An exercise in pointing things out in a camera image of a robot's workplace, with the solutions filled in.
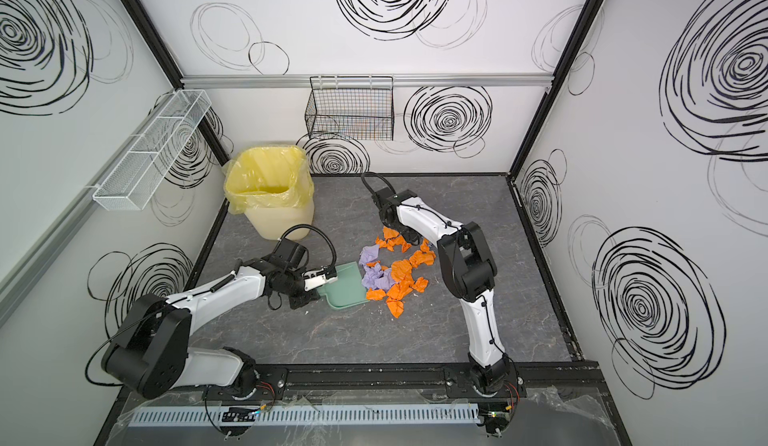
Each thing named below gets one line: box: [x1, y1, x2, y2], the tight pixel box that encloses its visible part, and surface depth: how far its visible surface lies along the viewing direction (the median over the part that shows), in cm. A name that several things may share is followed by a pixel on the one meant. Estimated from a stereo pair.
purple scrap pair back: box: [358, 244, 379, 266], surface depth 98 cm
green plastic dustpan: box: [317, 261, 370, 309], surface depth 89 cm
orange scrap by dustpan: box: [409, 238, 436, 268], surface depth 97 cm
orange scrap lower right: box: [412, 276, 429, 293], surface depth 91 cm
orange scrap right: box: [376, 226, 412, 253], surface depth 101 cm
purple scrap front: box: [362, 263, 395, 292], surface depth 93 cm
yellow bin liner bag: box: [222, 145, 315, 215], surface depth 93 cm
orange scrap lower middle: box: [387, 279, 415, 301], surface depth 91 cm
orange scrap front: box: [366, 288, 387, 301], surface depth 90 cm
